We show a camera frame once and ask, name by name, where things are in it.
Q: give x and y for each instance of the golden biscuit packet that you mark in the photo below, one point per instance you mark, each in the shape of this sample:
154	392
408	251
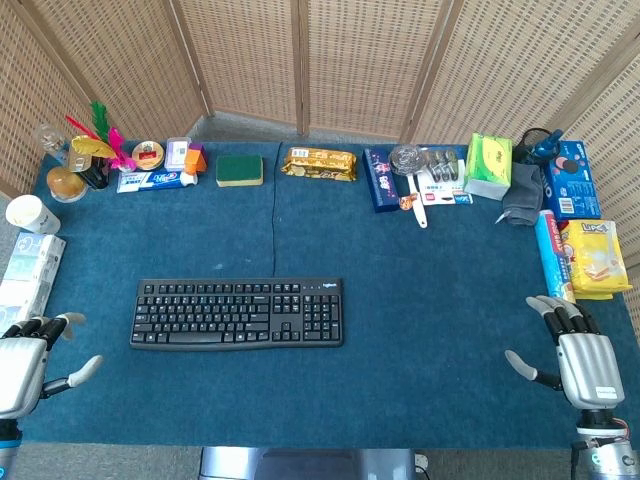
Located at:
320	164

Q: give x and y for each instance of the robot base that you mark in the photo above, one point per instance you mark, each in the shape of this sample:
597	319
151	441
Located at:
307	463

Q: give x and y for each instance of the blue cookie tube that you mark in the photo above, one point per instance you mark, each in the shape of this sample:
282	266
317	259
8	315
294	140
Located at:
552	260

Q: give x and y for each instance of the small metal can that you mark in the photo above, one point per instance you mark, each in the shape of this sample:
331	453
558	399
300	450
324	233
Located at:
77	159

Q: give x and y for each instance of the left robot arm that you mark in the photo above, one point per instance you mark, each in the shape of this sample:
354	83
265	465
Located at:
7	447

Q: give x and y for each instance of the wicker folding screen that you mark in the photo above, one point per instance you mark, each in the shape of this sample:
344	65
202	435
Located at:
320	60

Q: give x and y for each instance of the yellow Lipton box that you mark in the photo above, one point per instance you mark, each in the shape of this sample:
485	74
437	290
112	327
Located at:
595	260

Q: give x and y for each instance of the white tissue box pack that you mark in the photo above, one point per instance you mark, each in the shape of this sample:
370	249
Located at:
27	272

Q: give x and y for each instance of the blue toy figure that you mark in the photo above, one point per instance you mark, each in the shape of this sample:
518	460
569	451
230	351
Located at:
545	145

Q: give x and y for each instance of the clear light bulb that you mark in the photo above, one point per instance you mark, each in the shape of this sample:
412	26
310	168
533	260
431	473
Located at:
51	140

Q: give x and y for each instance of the blue Oreo box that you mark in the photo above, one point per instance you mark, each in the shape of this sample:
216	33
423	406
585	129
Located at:
572	180

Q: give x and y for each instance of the grey folded cloth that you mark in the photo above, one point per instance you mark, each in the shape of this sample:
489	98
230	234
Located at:
522	197

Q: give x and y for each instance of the white blue toothpaste box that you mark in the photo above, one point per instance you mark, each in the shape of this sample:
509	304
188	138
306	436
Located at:
152	181

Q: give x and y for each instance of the green yellow sponge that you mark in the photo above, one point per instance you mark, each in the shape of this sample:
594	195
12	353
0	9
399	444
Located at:
240	170

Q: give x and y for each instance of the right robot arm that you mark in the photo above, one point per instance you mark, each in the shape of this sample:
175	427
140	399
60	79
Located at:
605	445

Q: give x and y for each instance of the orange purple block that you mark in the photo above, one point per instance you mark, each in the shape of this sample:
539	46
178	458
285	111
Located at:
196	159

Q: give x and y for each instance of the round red gold tin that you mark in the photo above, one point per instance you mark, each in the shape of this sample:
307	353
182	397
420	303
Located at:
148	155

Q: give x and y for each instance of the white paper cup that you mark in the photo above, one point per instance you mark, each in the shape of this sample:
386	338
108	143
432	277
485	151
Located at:
30	215

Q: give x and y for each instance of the clear plastic card box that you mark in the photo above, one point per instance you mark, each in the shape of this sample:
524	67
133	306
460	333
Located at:
177	153

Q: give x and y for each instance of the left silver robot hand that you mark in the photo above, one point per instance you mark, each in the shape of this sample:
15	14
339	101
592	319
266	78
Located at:
20	367

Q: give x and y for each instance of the dark blue slim box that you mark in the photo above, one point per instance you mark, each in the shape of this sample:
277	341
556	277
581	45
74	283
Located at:
381	185

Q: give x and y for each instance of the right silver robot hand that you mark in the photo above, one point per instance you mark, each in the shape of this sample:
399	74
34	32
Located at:
587	367

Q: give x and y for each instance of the green tissue pack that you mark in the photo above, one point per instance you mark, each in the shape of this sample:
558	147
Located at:
490	167

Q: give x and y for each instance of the black small cup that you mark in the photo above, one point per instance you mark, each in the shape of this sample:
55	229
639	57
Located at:
96	176

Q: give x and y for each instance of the colourful feather shuttlecock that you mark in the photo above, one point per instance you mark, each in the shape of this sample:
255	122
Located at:
105	140

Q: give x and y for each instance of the blue felt table mat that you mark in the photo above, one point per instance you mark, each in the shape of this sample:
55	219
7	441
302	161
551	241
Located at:
320	300

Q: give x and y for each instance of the black computer keyboard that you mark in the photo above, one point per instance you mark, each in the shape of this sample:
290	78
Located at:
237	314

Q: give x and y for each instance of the brown bun in wrapper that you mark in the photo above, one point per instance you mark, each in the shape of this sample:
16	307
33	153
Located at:
65	183

